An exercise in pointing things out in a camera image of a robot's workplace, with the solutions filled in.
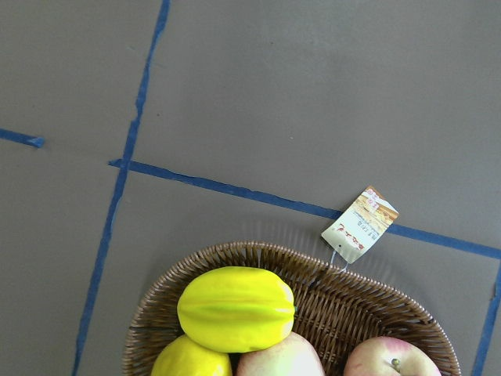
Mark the brown wicker basket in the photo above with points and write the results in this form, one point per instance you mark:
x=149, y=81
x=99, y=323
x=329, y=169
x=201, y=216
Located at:
x=336, y=310

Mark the paper price tag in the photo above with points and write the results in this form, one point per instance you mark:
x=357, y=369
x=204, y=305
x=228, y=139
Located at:
x=360, y=226

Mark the yellow starfruit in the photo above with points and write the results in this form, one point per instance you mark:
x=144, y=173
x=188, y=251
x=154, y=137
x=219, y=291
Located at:
x=237, y=309

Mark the yellow lemon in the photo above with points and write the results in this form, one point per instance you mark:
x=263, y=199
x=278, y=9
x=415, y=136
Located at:
x=185, y=357

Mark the red pink apple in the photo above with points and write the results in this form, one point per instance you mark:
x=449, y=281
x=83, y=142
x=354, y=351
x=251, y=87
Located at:
x=389, y=356

